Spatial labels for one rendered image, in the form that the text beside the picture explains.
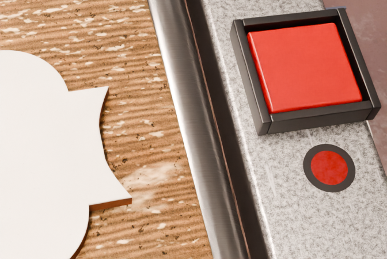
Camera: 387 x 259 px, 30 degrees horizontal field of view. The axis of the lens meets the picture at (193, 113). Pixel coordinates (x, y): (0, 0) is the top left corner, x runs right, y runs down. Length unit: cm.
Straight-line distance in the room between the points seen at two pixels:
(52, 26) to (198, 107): 10
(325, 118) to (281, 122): 3
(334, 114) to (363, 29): 127
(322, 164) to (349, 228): 4
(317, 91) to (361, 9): 130
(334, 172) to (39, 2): 21
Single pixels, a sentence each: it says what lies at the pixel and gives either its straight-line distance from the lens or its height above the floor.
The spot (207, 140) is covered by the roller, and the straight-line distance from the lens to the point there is 43.
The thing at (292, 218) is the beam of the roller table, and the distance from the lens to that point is 42.
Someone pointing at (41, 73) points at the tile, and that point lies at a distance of 42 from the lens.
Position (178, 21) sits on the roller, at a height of 92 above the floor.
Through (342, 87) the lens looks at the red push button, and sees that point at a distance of 45.
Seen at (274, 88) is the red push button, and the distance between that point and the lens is 44.
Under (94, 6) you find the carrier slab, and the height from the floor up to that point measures 94.
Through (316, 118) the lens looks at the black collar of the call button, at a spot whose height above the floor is 93.
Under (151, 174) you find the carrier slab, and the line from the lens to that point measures 40.
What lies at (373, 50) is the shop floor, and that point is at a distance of 168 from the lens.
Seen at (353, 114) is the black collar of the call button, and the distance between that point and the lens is 45.
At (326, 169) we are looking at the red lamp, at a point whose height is 92.
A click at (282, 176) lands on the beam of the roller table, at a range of 43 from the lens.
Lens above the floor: 130
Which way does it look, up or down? 60 degrees down
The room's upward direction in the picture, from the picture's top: 12 degrees clockwise
